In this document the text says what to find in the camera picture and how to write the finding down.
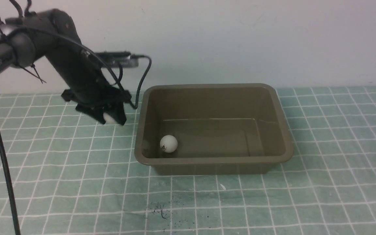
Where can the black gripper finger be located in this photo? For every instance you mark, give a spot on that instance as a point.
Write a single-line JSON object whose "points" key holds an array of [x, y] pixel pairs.
{"points": [[96, 114]]}

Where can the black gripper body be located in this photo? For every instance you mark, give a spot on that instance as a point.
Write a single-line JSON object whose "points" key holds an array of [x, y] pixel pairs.
{"points": [[98, 100]]}

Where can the plain white ping-pong ball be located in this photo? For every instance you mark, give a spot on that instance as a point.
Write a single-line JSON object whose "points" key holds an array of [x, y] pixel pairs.
{"points": [[109, 119]]}

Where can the olive green plastic bin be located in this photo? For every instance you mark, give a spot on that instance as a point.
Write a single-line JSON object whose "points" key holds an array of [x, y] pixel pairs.
{"points": [[221, 129]]}

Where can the white ping-pong ball with logo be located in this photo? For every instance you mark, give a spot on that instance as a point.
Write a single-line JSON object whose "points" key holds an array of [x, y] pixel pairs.
{"points": [[168, 144]]}

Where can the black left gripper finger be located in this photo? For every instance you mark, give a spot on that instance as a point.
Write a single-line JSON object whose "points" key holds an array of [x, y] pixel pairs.
{"points": [[118, 114]]}

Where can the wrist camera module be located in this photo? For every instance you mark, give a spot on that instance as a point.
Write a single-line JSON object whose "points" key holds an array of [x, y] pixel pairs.
{"points": [[124, 59]]}

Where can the teal grid tablecloth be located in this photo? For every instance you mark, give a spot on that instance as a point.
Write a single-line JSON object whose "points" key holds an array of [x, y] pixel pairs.
{"points": [[72, 176]]}

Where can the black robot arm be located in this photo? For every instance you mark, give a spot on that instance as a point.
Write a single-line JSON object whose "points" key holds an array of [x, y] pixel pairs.
{"points": [[52, 34]]}

